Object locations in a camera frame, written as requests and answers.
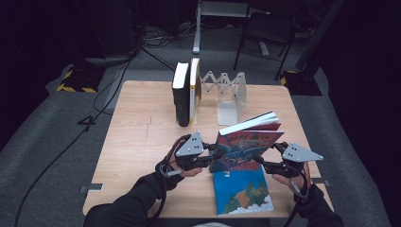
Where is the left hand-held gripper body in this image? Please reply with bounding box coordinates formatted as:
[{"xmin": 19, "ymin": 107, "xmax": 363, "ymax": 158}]
[{"xmin": 173, "ymin": 131, "xmax": 213, "ymax": 171}]

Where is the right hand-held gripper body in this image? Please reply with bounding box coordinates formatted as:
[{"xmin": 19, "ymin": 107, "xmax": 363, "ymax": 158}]
[{"xmin": 264, "ymin": 142, "xmax": 324, "ymax": 179}]

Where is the red illustrated book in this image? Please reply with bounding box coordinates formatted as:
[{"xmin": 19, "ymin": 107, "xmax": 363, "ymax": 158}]
[{"xmin": 208, "ymin": 110, "xmax": 286, "ymax": 174}]

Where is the blue illustrated book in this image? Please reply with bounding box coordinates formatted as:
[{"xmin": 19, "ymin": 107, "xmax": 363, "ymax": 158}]
[{"xmin": 212, "ymin": 165, "xmax": 275, "ymax": 217}]

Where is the translucent expandable book rack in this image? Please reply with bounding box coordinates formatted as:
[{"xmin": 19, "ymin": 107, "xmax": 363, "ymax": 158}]
[{"xmin": 200, "ymin": 71, "xmax": 248, "ymax": 127}]

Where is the black hardcover book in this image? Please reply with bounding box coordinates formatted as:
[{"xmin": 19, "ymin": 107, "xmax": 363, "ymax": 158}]
[{"xmin": 171, "ymin": 61, "xmax": 191, "ymax": 128}]

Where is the yellow book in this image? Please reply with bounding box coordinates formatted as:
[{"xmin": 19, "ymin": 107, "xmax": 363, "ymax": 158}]
[{"xmin": 188, "ymin": 57, "xmax": 203, "ymax": 125}]

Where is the person's left hand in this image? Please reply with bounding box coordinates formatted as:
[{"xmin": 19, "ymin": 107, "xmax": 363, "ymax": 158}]
[{"xmin": 163, "ymin": 153, "xmax": 203, "ymax": 179}]

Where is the person's right hand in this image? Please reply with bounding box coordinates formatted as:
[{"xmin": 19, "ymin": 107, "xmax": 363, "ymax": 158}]
[{"xmin": 271, "ymin": 162, "xmax": 314, "ymax": 191}]

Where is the grey tape strip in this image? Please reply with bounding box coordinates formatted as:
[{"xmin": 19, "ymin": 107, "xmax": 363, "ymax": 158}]
[
  {"xmin": 310, "ymin": 177, "xmax": 331, "ymax": 187},
  {"xmin": 79, "ymin": 183, "xmax": 104, "ymax": 194}
]

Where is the black yellow striped base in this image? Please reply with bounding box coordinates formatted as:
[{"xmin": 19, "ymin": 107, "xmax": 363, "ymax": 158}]
[
  {"xmin": 56, "ymin": 64, "xmax": 107, "ymax": 95},
  {"xmin": 280, "ymin": 69, "xmax": 323, "ymax": 97}
]

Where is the black metal chair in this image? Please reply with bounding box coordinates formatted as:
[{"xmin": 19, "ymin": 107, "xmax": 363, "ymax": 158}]
[{"xmin": 233, "ymin": 11, "xmax": 298, "ymax": 81}]

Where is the grey metal desk stand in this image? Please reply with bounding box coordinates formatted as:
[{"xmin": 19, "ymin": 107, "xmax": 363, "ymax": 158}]
[{"xmin": 192, "ymin": 0, "xmax": 251, "ymax": 56}]

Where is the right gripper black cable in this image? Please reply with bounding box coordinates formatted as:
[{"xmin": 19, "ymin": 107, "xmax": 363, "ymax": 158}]
[{"xmin": 282, "ymin": 164, "xmax": 310, "ymax": 227}]

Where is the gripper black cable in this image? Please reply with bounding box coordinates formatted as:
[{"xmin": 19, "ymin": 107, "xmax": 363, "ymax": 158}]
[
  {"xmin": 282, "ymin": 164, "xmax": 310, "ymax": 227},
  {"xmin": 148, "ymin": 133, "xmax": 193, "ymax": 227}
]

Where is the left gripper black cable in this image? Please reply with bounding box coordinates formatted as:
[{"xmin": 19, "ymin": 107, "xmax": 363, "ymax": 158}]
[{"xmin": 148, "ymin": 133, "xmax": 193, "ymax": 227}]

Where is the tangle of black cables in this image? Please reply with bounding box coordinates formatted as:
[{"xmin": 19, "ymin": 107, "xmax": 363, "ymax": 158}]
[{"xmin": 135, "ymin": 18, "xmax": 198, "ymax": 74}]

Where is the slanted grey post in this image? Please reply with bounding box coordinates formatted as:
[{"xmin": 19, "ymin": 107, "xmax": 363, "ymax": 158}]
[{"xmin": 294, "ymin": 0, "xmax": 346, "ymax": 72}]

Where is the long black floor cable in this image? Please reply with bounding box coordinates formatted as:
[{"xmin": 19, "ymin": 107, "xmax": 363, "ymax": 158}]
[{"xmin": 12, "ymin": 51, "xmax": 137, "ymax": 227}]

